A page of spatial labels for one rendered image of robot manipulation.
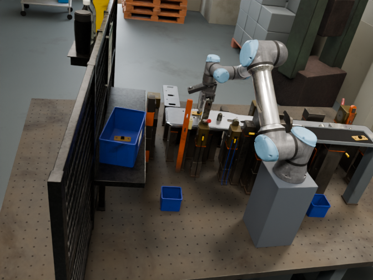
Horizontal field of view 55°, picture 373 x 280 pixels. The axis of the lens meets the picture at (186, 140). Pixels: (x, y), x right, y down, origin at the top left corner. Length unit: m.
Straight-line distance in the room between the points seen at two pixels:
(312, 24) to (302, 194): 3.03
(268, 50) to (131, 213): 1.04
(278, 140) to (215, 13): 6.47
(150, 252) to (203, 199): 0.48
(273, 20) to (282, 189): 4.08
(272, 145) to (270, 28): 4.12
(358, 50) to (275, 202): 3.93
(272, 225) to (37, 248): 1.08
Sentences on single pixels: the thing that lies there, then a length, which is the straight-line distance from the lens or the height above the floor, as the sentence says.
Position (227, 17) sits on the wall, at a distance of 7.98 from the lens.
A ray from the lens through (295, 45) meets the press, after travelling 4.61.
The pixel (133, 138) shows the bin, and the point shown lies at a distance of 1.87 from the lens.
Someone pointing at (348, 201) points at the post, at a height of 0.72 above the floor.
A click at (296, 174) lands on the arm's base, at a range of 1.68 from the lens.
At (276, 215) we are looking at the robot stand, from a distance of 1.78.
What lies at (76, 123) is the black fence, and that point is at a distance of 1.01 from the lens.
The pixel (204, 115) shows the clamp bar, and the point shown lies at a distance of 2.00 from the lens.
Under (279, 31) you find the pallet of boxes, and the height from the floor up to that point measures 0.68.
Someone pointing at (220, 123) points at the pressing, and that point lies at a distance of 2.18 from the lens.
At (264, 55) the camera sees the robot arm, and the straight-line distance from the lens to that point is 1.63.
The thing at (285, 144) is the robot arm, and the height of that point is 1.30.
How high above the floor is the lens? 2.09
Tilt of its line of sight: 34 degrees down
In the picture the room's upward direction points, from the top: 10 degrees clockwise
